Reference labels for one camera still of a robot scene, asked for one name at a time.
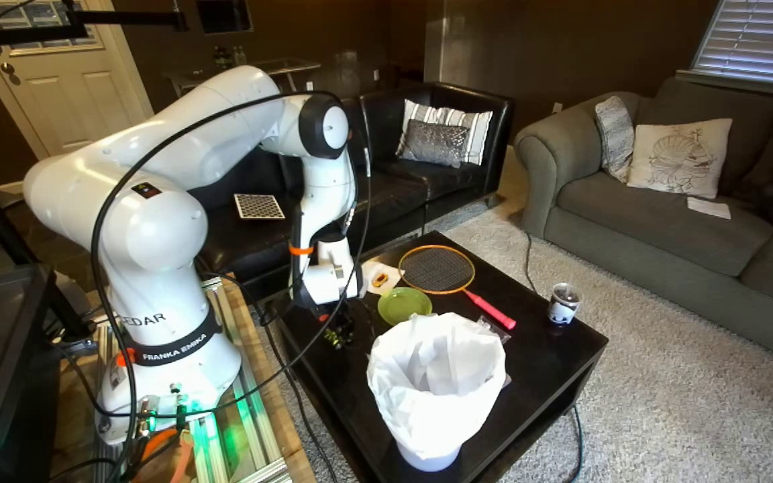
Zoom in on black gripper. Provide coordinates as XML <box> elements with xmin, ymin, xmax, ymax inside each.
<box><xmin>310</xmin><ymin>298</ymin><xmax>366</xmax><ymax>349</ymax></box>

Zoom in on green plastic plate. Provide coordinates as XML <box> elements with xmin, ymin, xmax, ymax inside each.
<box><xmin>377</xmin><ymin>283</ymin><xmax>436</xmax><ymax>327</ymax></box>

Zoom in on tan cloth item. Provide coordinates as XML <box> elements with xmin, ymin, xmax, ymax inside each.
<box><xmin>357</xmin><ymin>258</ymin><xmax>408</xmax><ymax>298</ymax></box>

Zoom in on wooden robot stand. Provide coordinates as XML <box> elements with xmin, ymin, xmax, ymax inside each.
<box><xmin>49</xmin><ymin>274</ymin><xmax>318</xmax><ymax>483</ymax></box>

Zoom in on white bin with bag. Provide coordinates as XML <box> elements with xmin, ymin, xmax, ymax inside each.
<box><xmin>366</xmin><ymin>309</ymin><xmax>514</xmax><ymax>474</ymax></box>

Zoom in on black leather sofa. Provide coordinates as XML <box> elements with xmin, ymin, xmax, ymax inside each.
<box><xmin>184</xmin><ymin>81</ymin><xmax>515</xmax><ymax>290</ymax></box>

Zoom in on black coffee table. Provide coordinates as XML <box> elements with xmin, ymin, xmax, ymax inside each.
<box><xmin>259</xmin><ymin>228</ymin><xmax>612</xmax><ymax>483</ymax></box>

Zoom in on grey sequin pillow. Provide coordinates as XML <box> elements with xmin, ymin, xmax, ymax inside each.
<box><xmin>398</xmin><ymin>117</ymin><xmax>472</xmax><ymax>170</ymax></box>

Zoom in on printed drink can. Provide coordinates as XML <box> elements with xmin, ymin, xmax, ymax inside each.
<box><xmin>546</xmin><ymin>278</ymin><xmax>582</xmax><ymax>327</ymax></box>

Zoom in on white striped pillow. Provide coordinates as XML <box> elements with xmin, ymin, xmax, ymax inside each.
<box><xmin>394</xmin><ymin>97</ymin><xmax>498</xmax><ymax>168</ymax></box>

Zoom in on dark console table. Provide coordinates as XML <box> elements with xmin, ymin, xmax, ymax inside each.
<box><xmin>256</xmin><ymin>54</ymin><xmax>326</xmax><ymax>77</ymax></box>

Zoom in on grey fabric sofa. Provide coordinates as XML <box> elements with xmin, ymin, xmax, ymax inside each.
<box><xmin>514</xmin><ymin>74</ymin><xmax>773</xmax><ymax>372</ymax></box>

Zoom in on grey white patterned pillow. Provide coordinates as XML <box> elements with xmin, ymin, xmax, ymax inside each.
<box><xmin>593</xmin><ymin>94</ymin><xmax>638</xmax><ymax>185</ymax></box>

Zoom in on white panel door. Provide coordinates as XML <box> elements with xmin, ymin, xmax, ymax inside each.
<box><xmin>0</xmin><ymin>0</ymin><xmax>155</xmax><ymax>160</ymax></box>

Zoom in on cream printed pillow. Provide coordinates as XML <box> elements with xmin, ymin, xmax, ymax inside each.
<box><xmin>626</xmin><ymin>114</ymin><xmax>735</xmax><ymax>201</ymax></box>

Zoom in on white paper sheet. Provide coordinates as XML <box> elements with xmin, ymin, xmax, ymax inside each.
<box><xmin>685</xmin><ymin>192</ymin><xmax>735</xmax><ymax>221</ymax></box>

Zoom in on white window blinds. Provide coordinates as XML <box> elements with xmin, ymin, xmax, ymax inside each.
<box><xmin>689</xmin><ymin>0</ymin><xmax>773</xmax><ymax>94</ymax></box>

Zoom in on thin black floor cable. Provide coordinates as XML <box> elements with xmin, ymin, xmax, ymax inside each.
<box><xmin>522</xmin><ymin>221</ymin><xmax>543</xmax><ymax>294</ymax></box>

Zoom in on thick black floor cable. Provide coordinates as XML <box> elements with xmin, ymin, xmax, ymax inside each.
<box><xmin>562</xmin><ymin>405</ymin><xmax>589</xmax><ymax>483</ymax></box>

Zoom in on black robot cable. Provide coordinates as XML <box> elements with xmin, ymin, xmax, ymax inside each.
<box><xmin>90</xmin><ymin>85</ymin><xmax>377</xmax><ymax>479</ymax></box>

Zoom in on black camera stand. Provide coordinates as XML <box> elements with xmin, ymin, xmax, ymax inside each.
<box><xmin>0</xmin><ymin>1</ymin><xmax>188</xmax><ymax>343</ymax></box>

